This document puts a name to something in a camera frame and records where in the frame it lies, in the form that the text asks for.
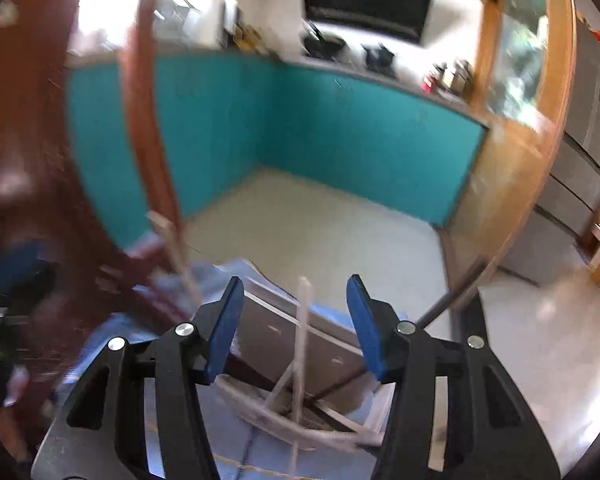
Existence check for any black cooking pot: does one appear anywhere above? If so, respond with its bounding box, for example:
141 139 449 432
363 44 396 79

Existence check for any lone beige chopstick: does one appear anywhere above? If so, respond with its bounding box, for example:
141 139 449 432
285 275 314 478

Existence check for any white plastic utensil basket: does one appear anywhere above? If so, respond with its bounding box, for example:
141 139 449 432
215 280 393 453

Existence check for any blue checked cloth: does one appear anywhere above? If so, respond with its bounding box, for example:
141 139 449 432
54 257 412 480

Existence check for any silver refrigerator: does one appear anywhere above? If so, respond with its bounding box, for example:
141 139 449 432
501 22 600 286

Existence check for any stainless steel pot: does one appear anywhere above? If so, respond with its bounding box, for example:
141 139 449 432
432 60 474 98

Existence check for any brown wooden chair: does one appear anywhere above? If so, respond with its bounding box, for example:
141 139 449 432
0 0 183 460

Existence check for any black wok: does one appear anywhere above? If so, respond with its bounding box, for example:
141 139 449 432
301 22 347 61

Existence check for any wooden glass sliding door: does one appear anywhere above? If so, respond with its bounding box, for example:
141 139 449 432
440 0 577 288

